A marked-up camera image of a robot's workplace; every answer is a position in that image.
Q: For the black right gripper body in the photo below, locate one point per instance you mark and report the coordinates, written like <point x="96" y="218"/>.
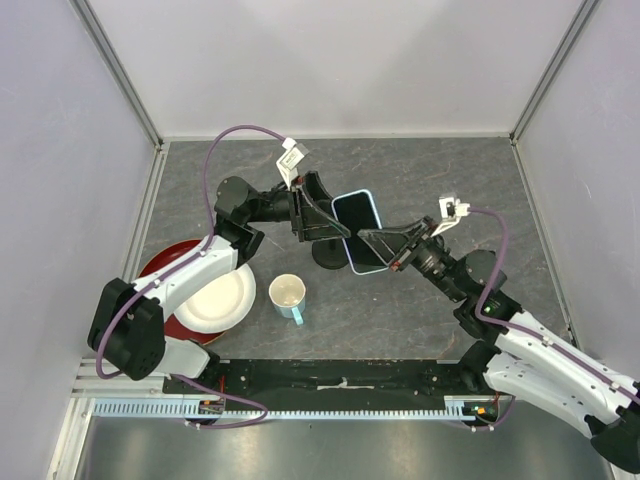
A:
<point x="418" y="254"/>

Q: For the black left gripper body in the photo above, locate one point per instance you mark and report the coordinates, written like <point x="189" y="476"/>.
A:
<point x="296" y="201"/>

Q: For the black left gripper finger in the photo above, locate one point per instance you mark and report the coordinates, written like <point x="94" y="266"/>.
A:
<point x="316" y="192"/>
<point x="319" y="223"/>

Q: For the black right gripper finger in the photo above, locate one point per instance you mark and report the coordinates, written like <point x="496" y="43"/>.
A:
<point x="394" y="252"/>
<point x="405" y="231"/>

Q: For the black phone stand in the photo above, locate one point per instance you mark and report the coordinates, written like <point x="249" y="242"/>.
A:
<point x="329" y="254"/>

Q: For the phone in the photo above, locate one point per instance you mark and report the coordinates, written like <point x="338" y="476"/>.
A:
<point x="357" y="211"/>

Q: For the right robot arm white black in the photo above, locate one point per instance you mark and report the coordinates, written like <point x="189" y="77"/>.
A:
<point x="514" y="353"/>

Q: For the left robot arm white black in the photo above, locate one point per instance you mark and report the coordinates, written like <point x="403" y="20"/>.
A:
<point x="128" y="329"/>

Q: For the light blue mug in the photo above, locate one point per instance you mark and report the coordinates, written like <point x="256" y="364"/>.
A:
<point x="287" y="293"/>

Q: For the white paper plate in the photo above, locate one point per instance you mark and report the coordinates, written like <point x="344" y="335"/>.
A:
<point x="221" y="304"/>

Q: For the red round plate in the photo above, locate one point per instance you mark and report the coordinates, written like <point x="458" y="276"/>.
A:
<point x="172" y="327"/>

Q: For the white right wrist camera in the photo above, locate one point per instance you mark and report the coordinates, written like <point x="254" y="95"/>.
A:
<point x="452" y="211"/>

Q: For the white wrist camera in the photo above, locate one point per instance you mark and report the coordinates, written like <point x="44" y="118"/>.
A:
<point x="452" y="211"/>
<point x="287" y="163"/>

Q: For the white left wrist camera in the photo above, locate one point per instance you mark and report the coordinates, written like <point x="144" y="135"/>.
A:
<point x="287" y="163"/>

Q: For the light blue cable duct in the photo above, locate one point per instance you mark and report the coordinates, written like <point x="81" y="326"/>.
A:
<point x="197" y="410"/>

